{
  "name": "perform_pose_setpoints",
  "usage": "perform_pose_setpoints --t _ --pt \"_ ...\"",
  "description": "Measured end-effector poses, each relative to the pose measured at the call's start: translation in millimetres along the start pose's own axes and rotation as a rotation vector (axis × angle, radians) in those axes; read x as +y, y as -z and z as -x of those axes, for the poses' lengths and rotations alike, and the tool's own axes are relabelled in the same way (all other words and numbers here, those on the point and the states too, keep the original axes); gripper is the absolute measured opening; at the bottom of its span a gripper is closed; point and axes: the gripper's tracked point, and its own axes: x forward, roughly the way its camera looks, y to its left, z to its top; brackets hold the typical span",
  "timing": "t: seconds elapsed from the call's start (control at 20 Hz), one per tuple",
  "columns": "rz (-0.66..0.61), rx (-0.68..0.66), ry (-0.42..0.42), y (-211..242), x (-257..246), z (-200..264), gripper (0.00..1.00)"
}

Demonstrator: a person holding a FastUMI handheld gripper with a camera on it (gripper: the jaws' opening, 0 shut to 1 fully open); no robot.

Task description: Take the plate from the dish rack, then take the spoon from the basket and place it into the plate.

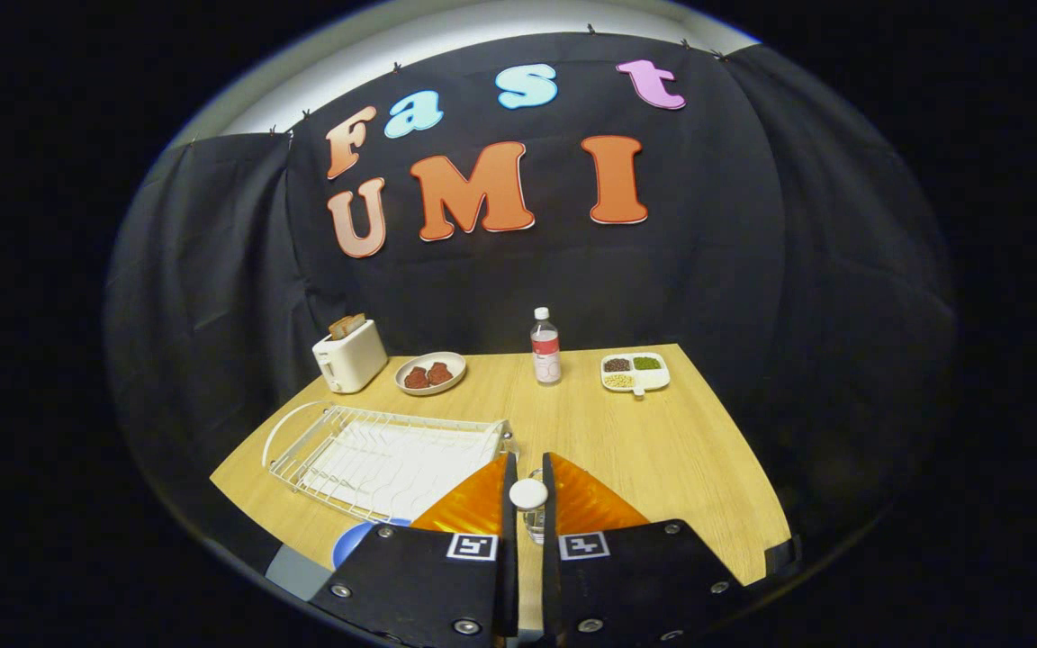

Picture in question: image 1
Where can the white toaster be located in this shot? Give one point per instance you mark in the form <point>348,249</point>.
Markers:
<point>352,360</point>

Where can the blue plate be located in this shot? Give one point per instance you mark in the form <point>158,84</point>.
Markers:
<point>356,538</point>

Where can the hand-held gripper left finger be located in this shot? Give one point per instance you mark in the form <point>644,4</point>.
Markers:
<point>509,558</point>

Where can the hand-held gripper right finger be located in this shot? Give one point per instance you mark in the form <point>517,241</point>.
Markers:
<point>550,576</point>

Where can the clear bottle with red label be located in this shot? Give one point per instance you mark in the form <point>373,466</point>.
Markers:
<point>545,351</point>

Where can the brown toast slice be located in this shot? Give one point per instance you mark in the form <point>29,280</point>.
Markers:
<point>347,326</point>

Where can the white divided dish with beans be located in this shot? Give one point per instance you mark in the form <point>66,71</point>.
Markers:
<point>653,378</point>

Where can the red meat piece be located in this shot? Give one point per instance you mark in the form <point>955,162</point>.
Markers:
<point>439,373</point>
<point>417,378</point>

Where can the beige round dish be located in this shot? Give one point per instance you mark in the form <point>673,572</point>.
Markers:
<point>433,389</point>

